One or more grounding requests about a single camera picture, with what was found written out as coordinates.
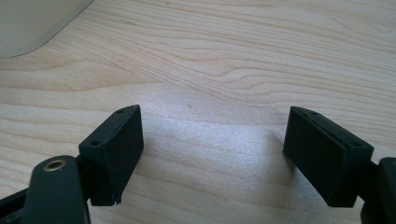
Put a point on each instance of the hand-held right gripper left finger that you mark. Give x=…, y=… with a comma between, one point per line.
x=110, y=158

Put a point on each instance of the white rounded tray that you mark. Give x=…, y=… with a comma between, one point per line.
x=34, y=21

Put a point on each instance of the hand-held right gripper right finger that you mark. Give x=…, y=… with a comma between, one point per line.
x=323, y=158

